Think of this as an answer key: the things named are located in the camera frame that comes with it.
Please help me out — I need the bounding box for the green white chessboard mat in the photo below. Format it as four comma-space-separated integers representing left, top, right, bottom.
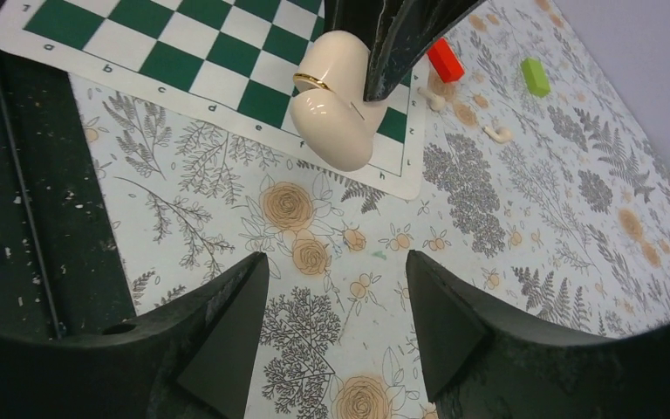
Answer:
0, 0, 432, 202

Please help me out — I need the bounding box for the red block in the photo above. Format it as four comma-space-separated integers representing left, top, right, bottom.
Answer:
427, 38, 465, 83

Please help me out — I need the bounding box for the beige wireless earbud far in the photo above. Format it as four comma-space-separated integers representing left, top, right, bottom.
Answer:
483, 126, 514, 144

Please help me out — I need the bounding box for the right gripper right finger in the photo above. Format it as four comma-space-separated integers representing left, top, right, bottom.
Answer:
406, 251, 670, 418

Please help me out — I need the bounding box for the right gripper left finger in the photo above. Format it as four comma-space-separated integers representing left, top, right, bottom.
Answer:
0, 252, 270, 418

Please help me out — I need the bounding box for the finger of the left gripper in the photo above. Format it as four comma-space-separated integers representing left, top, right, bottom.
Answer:
324, 0, 483, 102

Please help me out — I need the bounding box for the beige wireless earbud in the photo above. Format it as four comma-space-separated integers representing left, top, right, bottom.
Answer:
483, 126, 514, 144
417, 87, 446, 113

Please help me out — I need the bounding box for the beige wireless earbud near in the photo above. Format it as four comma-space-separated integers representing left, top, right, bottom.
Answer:
417, 87, 446, 113

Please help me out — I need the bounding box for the beige earbud charging case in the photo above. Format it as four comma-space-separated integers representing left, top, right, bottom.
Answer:
290, 31, 387, 172

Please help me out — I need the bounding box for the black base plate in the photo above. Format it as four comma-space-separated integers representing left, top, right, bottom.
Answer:
0, 0, 137, 342

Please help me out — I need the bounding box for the lime green block left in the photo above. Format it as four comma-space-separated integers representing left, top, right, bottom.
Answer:
521, 58, 550, 98

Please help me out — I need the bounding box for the floral patterned table mat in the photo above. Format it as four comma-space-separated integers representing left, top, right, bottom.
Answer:
71, 1, 670, 418

